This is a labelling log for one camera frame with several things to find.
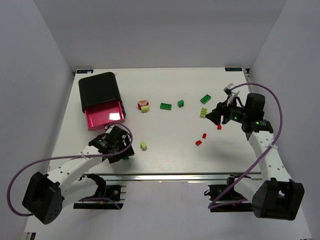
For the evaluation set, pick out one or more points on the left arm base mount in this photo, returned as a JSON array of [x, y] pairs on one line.
[[106, 196]]

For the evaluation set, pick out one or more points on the light green 2x3 lego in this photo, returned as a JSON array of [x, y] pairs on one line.
[[203, 113]]

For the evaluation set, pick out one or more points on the black drawer cabinet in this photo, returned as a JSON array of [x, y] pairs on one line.
[[99, 89]]

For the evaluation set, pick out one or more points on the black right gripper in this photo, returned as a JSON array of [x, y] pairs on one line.
[[222, 113]]

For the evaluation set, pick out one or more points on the red curved lego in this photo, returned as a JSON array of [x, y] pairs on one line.
[[199, 142]]

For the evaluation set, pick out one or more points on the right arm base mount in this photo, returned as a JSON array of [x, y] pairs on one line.
[[215, 189]]

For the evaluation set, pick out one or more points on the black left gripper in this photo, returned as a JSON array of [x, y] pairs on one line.
[[119, 155]]

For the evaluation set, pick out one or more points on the dark green long lego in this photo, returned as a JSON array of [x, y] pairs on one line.
[[205, 99]]

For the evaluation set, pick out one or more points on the dark green 2x4 lego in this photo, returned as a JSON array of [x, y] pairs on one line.
[[165, 106]]

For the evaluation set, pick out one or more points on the aluminium table rail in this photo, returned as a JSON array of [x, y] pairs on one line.
[[166, 177]]

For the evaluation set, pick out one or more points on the dark green small lego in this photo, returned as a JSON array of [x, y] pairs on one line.
[[180, 103]]

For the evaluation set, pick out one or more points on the light green small lego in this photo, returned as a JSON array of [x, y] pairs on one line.
[[143, 146]]

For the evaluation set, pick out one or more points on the light green curved lego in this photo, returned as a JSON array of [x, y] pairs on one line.
[[145, 108]]

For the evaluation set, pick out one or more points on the pink top drawer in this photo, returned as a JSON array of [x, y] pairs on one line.
[[100, 115]]

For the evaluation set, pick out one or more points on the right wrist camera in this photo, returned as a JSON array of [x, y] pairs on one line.
[[231, 95]]

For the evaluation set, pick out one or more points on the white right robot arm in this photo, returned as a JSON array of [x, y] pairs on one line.
[[278, 196]]

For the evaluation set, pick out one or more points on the red flower printed lego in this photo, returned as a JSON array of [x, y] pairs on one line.
[[142, 103]]

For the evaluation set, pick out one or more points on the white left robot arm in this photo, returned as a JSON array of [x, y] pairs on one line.
[[48, 193]]

